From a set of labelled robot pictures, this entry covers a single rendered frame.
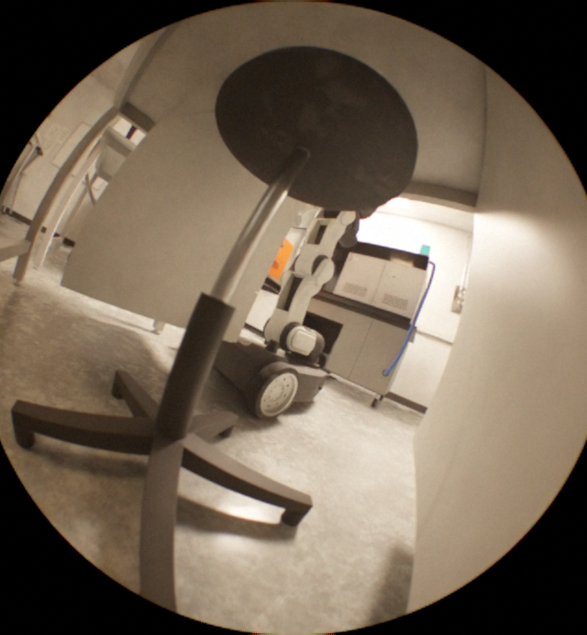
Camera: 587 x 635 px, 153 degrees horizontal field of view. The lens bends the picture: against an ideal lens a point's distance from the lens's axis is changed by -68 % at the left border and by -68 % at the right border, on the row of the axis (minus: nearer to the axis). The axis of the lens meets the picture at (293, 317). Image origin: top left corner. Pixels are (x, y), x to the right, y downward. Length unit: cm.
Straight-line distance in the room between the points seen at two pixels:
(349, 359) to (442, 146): 164
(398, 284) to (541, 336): 194
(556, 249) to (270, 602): 41
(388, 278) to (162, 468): 204
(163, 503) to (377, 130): 49
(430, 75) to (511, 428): 58
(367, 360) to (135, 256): 170
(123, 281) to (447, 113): 81
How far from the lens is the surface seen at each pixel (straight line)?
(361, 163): 36
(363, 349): 186
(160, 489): 28
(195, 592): 32
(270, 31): 66
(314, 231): 116
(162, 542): 25
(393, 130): 31
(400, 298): 200
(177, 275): 55
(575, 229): 15
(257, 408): 68
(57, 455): 40
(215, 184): 60
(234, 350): 78
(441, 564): 15
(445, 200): 71
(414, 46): 58
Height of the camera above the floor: 30
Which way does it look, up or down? 4 degrees up
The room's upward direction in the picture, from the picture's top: 24 degrees clockwise
